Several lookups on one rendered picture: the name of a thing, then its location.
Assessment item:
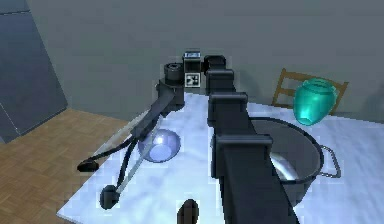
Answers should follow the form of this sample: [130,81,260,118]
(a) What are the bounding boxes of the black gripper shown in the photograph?
[130,61,186,140]

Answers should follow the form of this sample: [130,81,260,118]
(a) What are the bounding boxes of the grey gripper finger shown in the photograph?
[99,137,139,211]
[76,137,136,173]

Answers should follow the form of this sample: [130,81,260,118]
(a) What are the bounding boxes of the white marble table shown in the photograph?
[56,91,384,224]

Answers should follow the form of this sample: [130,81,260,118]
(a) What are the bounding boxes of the clear glass bowl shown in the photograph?
[137,127,182,164]

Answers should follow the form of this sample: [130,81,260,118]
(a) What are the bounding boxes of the small black round object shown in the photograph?
[176,198,200,224]

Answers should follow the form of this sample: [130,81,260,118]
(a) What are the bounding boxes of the grey fridge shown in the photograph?
[0,0,69,144]

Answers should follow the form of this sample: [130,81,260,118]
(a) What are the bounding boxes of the wooden chair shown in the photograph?
[271,68,350,116]

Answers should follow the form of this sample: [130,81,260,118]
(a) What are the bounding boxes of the dark grey cooking pot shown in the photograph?
[250,116,342,208]

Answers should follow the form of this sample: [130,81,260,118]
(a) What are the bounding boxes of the teal glass jar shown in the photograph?
[292,77,338,127]

